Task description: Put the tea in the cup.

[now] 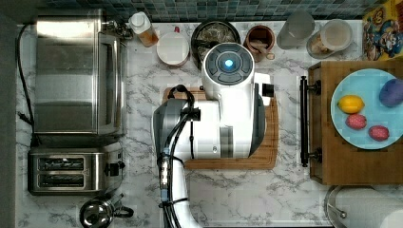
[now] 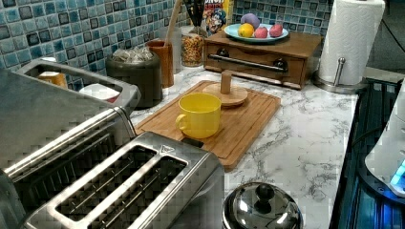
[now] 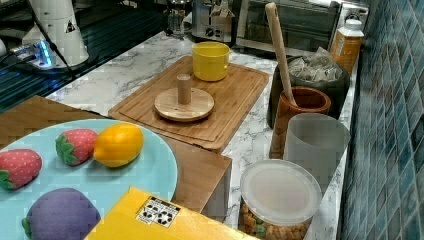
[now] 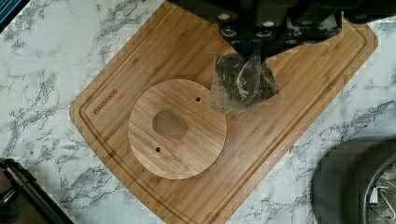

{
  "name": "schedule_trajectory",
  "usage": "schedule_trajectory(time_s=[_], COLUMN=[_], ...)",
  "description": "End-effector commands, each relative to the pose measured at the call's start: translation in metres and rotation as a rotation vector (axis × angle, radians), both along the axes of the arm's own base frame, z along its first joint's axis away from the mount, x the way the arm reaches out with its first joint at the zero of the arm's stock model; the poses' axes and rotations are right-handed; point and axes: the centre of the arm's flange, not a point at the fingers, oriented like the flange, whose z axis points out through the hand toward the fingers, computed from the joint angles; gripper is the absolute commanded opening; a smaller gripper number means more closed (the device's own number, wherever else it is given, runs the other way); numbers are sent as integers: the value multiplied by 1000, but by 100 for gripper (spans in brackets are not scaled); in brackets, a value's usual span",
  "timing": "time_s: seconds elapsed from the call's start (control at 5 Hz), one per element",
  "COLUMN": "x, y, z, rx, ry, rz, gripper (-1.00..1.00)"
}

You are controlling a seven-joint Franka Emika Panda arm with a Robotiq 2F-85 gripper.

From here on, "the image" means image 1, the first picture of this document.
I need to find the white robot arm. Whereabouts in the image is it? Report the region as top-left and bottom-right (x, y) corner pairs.
(151, 43), (266, 228)

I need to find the dark canister of tea bags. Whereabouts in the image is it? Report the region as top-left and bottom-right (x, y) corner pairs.
(191, 20), (240, 69)

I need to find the clear glass cup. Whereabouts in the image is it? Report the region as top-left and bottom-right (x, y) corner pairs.
(277, 10), (315, 49)

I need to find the white bowl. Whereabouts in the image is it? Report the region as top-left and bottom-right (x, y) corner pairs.
(157, 32), (190, 67)

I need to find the bamboo cutting board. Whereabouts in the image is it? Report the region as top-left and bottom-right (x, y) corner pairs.
(152, 87), (278, 170)

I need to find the brown ceramic jar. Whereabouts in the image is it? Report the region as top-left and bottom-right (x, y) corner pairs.
(243, 25), (275, 63)

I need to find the plastic bottle with orange liquid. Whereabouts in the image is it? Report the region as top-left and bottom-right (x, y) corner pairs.
(128, 11), (159, 48)

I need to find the stainless steel toaster oven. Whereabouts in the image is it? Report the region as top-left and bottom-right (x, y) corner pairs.
(34, 9), (125, 136)

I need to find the wooden drawer box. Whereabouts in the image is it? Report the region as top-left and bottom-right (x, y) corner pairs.
(300, 61), (403, 185)

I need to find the steel kettle lid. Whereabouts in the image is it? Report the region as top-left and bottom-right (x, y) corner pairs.
(80, 194), (134, 228)

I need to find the yellow lemon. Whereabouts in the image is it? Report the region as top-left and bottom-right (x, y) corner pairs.
(337, 95), (365, 114)

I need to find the red fruit left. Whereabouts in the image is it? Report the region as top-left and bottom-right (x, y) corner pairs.
(345, 114), (367, 130)

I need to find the red fruit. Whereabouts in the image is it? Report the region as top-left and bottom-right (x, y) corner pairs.
(345, 114), (367, 130)
(369, 125), (390, 142)

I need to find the steel paper towel holder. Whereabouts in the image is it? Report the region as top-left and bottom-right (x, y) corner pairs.
(325, 186), (378, 228)

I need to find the light blue plate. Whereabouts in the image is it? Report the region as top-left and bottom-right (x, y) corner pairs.
(330, 68), (403, 149)

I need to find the red fruit right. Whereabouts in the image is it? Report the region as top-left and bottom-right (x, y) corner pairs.
(369, 125), (390, 142)

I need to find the paper towel roll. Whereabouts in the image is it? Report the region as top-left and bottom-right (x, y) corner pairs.
(336, 188), (403, 228)

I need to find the purple fruit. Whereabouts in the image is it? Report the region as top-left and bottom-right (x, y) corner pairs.
(379, 79), (403, 107)

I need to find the colourful cereal box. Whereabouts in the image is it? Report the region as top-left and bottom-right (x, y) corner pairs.
(362, 0), (403, 61)

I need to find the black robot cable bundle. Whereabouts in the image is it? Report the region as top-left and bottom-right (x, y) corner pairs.
(156, 84), (202, 228)

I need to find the black power cord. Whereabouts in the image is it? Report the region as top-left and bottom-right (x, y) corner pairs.
(14, 23), (36, 127)

